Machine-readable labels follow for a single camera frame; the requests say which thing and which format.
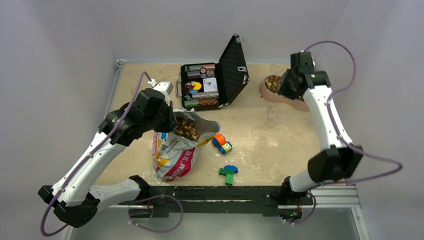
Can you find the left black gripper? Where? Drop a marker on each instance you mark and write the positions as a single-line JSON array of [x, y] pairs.
[[171, 124]]

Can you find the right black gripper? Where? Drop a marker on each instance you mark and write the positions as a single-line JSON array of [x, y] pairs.
[[284, 90]]

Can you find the colourful pet food bag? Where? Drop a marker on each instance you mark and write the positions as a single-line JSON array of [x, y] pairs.
[[174, 153]]

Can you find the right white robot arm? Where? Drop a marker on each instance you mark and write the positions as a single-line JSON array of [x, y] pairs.
[[337, 159]]

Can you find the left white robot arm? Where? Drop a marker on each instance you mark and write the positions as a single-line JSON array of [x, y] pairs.
[[75, 198]]

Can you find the pink double pet bowl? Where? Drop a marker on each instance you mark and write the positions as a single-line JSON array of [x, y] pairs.
[[268, 89]]

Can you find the black poker chip case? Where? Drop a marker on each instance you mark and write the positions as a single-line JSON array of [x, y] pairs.
[[213, 85]]

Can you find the orange blue toy car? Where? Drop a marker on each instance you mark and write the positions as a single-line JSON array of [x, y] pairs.
[[221, 143]]

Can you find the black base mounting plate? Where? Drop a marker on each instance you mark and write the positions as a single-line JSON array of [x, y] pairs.
[[266, 200]]

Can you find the blue toy brick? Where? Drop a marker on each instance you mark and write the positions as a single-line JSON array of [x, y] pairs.
[[231, 168]]

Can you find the green toy brick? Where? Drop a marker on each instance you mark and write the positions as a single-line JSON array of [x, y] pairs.
[[229, 176]]

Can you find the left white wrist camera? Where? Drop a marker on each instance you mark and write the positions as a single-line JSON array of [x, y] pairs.
[[165, 87]]

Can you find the aluminium frame rail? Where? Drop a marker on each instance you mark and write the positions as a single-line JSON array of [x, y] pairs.
[[336, 196]]

